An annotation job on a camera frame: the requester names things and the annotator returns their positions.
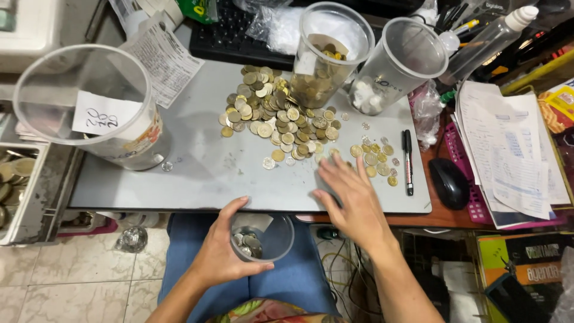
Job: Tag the black marker pen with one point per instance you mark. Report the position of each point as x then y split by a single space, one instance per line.
408 161

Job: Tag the person's blue jeans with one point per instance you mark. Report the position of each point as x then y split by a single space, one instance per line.
296 278

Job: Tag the small clear plastic cup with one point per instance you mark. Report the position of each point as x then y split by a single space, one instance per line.
280 237

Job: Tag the printed paper receipt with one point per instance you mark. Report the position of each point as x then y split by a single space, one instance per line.
166 63

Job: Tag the small spread of sorted coins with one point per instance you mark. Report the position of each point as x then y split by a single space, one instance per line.
376 157

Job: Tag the clear cup of silver coins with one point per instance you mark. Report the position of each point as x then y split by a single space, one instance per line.
381 85

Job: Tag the black computer mouse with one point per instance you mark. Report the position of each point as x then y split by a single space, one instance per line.
448 184

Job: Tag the single silver coin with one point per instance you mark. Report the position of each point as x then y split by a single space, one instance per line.
167 166

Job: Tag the crumpled clear plastic wrap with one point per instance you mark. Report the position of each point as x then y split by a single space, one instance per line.
426 112

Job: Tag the large clear cup with label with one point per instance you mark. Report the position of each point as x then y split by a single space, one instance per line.
134 143

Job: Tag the bundle of pens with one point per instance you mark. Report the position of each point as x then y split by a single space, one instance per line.
457 22

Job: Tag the pink plastic basket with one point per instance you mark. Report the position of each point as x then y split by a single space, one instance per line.
473 206

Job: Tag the grey coin drawer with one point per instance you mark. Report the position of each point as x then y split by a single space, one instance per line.
36 197

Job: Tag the white handwritten paper note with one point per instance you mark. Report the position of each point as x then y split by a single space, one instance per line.
103 114

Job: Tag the crumpled shiny wrapper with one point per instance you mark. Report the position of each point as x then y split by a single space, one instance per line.
132 239

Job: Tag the black phone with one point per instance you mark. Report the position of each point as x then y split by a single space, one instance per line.
515 300

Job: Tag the black keyboard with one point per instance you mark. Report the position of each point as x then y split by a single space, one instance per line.
224 38

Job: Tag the white cash register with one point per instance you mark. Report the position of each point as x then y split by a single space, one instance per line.
36 31

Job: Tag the grey work board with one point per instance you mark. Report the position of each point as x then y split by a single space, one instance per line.
202 179

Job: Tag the person's colourful shirt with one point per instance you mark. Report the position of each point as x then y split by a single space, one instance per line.
273 313

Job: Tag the large pile of mixed coins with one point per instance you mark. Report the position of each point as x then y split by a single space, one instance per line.
276 116

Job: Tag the clear spray bottle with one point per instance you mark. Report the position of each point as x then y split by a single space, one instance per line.
484 45

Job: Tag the person's left hand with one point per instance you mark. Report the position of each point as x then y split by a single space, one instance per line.
213 251

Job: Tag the clear cup of gold coins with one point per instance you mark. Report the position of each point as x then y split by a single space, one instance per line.
318 76

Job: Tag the clear plastic bag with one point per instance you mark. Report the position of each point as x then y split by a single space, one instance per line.
282 29

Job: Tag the green and orange box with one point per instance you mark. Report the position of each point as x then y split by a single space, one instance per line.
529 260

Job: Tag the yellow snack packet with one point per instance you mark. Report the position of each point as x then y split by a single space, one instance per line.
558 105

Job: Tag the stack of printed papers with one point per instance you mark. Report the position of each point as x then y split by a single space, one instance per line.
506 148

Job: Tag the silver coins in small cup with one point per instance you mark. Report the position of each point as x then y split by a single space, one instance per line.
249 244

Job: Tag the person's right hand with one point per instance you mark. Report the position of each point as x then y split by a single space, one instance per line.
358 206

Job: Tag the green packet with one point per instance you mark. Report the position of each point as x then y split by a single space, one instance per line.
197 9

